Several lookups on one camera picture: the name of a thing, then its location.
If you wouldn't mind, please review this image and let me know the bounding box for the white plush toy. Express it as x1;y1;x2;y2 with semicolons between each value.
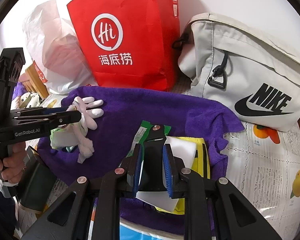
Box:
19;92;41;108

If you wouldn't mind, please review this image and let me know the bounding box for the purple towel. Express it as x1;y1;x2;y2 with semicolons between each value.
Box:
36;86;246;235

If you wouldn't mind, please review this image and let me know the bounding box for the person's left hand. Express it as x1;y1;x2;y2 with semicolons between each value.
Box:
0;142;26;184

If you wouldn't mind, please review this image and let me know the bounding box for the white glove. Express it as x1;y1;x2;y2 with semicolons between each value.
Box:
66;96;104;164

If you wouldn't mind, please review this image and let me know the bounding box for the purple plush toy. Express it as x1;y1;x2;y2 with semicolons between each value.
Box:
12;82;27;100

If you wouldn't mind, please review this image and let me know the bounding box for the fruit print tablecloth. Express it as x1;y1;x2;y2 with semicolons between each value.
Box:
14;74;300;240

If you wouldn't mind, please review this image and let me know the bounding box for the white sponge block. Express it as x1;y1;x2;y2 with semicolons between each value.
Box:
136;136;197;215

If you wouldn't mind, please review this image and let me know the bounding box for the yellow black pouch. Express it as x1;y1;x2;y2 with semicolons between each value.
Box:
154;136;211;215

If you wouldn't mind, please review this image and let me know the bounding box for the wooden headboard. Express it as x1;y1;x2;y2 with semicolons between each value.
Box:
19;61;49;100

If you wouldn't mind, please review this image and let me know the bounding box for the light green small pack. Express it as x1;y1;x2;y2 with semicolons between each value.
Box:
50;124;91;152

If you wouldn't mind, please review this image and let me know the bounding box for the dark green rectangular box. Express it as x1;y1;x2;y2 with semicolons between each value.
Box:
17;146;57;213

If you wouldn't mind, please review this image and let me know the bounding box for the blue tissue pack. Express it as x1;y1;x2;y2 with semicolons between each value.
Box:
120;221;183;240

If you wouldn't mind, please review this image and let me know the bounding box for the green wet wipes pack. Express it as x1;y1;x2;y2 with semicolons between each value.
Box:
131;119;173;156

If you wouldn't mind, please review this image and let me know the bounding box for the grey Nike waist bag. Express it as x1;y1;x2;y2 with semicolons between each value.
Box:
178;12;300;132

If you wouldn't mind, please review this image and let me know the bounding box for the red paper shopping bag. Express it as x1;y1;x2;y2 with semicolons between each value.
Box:
67;0;180;91

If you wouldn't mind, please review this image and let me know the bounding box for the white plastic Miniso bag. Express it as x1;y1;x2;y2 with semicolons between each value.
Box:
24;0;97;94

